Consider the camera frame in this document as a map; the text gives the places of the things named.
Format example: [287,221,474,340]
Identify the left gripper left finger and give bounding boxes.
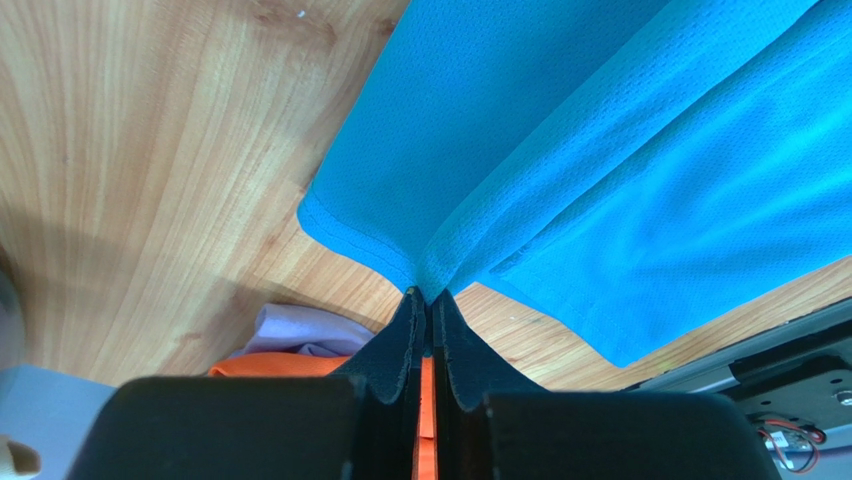
[69,288,425,479]

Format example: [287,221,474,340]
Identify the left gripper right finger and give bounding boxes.
[431,293,778,479]

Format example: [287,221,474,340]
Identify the teal t shirt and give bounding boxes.
[298,1,851,367]

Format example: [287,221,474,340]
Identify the folded orange t shirt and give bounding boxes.
[208,352,437,480]

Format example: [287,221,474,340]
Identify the folded lavender t shirt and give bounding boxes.
[230,304,375,358]

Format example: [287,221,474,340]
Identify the translucent grey plastic bin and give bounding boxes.
[1,272,26,370]

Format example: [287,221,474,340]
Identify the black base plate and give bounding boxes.
[722,337,851,430]

